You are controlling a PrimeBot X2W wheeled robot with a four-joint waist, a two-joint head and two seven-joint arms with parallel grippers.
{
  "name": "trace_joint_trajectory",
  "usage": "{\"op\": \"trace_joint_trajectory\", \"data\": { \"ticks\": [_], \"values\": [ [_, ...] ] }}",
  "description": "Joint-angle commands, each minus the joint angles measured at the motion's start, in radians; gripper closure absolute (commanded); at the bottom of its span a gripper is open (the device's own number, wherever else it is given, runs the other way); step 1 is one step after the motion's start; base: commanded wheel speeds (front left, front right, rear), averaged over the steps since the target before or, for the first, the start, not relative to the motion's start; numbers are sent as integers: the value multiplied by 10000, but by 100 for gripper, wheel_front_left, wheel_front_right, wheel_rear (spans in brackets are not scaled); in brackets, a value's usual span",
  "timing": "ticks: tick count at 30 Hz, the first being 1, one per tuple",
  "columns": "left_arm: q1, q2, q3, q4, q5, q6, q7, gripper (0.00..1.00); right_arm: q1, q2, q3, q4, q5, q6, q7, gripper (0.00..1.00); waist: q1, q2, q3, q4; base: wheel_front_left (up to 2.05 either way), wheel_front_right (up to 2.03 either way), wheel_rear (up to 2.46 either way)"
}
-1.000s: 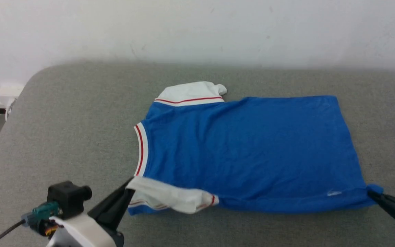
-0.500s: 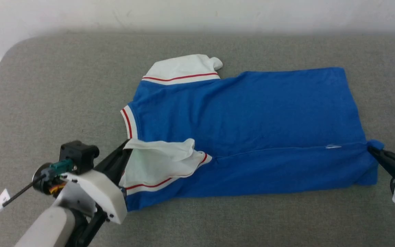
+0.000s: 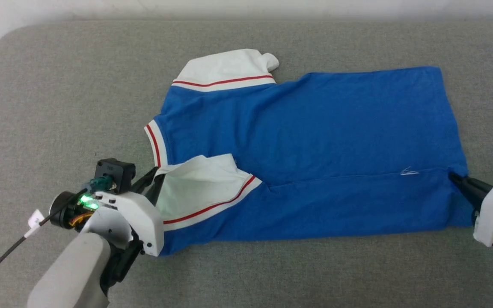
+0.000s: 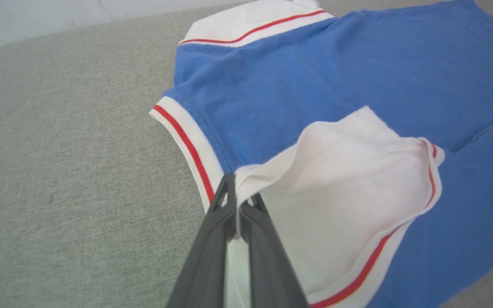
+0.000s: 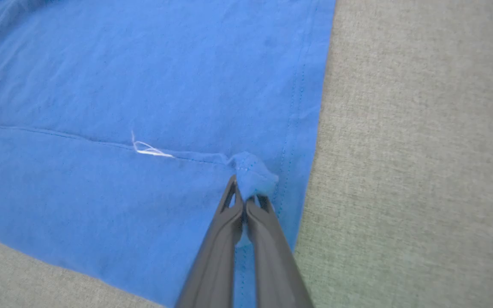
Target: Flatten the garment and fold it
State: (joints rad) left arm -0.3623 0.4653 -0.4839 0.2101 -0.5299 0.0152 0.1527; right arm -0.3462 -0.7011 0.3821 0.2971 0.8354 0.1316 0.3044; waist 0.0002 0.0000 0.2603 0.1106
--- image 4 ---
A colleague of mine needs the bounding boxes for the blue polo shirt white collar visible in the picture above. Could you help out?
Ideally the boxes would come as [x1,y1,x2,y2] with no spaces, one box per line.
[149,0,493,308]

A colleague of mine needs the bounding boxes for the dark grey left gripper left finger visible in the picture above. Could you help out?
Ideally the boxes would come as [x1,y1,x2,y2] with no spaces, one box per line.
[166,173,237,308]

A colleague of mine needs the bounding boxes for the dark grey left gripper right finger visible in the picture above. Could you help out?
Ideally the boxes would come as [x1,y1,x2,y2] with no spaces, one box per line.
[240,193,309,308]

